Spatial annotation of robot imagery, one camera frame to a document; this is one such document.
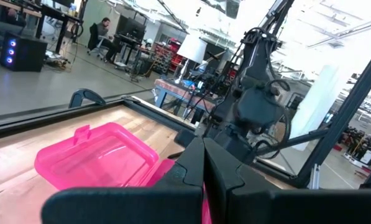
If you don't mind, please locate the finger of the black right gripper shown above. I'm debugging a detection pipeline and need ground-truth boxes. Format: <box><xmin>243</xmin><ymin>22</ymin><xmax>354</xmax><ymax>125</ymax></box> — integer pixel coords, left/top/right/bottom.
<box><xmin>175</xmin><ymin>128</ymin><xmax>198</xmax><ymax>149</ymax></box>

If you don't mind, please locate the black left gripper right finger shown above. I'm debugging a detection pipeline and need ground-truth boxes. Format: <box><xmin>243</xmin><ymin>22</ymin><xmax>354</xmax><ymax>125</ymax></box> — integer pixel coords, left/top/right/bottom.
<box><xmin>203</xmin><ymin>138</ymin><xmax>371</xmax><ymax>224</ymax></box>

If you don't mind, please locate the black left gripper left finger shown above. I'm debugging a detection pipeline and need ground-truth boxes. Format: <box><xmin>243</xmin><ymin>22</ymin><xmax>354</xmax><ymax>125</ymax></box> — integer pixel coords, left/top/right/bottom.
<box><xmin>40</xmin><ymin>138</ymin><xmax>204</xmax><ymax>224</ymax></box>

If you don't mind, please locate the pink plastic supply box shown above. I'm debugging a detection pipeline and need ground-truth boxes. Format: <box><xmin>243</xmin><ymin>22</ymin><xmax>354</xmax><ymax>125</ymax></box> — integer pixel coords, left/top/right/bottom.
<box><xmin>34</xmin><ymin>122</ymin><xmax>213</xmax><ymax>224</ymax></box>

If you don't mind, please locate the red parts bin shelf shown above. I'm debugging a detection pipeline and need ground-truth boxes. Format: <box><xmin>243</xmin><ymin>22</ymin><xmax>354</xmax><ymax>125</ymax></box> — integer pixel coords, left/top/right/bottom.
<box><xmin>152</xmin><ymin>39</ymin><xmax>186</xmax><ymax>74</ymax></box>

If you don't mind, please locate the white shade table lamp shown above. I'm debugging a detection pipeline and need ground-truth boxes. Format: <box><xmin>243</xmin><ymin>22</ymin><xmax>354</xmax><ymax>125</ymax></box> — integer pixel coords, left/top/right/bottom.
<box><xmin>174</xmin><ymin>33</ymin><xmax>208</xmax><ymax>85</ymax></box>

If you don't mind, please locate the black standing desk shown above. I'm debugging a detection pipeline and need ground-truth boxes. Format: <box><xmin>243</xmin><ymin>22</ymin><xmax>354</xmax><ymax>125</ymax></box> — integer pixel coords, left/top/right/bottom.
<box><xmin>112</xmin><ymin>32</ymin><xmax>147</xmax><ymax>74</ymax></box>

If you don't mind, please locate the black monitor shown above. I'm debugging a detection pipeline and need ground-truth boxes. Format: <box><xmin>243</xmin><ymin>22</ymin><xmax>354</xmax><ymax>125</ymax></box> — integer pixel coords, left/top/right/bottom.
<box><xmin>116</xmin><ymin>14</ymin><xmax>147</xmax><ymax>41</ymax></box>

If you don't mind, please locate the black office chair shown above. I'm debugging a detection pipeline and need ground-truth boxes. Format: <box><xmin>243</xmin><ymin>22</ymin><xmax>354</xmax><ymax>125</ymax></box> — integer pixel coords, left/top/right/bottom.
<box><xmin>87</xmin><ymin>23</ymin><xmax>110</xmax><ymax>60</ymax></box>

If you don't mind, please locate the person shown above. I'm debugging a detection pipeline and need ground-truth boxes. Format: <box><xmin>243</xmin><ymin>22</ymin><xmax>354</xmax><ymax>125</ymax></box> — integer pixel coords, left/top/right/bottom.
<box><xmin>96</xmin><ymin>17</ymin><xmax>119</xmax><ymax>63</ymax></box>

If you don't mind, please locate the black lit computer tower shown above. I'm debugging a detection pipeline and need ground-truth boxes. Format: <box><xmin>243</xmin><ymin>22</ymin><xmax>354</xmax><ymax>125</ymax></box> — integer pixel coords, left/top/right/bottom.
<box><xmin>0</xmin><ymin>32</ymin><xmax>48</xmax><ymax>73</ymax></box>

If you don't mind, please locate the black wooden top desk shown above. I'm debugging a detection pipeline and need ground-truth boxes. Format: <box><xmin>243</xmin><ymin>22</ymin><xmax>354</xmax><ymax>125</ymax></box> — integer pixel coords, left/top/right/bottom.
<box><xmin>0</xmin><ymin>0</ymin><xmax>82</xmax><ymax>54</ymax></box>

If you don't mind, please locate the silver frame bracket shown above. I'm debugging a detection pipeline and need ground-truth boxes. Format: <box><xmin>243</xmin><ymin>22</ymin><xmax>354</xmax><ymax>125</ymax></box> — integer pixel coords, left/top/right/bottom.
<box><xmin>309</xmin><ymin>164</ymin><xmax>321</xmax><ymax>190</ymax></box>

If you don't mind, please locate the black table clamp handle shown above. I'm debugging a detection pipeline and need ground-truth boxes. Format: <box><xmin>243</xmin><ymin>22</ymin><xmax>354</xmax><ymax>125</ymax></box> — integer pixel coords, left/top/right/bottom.
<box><xmin>68</xmin><ymin>88</ymin><xmax>107</xmax><ymax>109</ymax></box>

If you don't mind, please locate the black aluminium table frame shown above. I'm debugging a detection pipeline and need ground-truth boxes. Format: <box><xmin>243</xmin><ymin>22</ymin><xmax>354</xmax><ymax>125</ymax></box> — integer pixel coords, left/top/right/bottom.
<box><xmin>0</xmin><ymin>40</ymin><xmax>371</xmax><ymax>190</ymax></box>

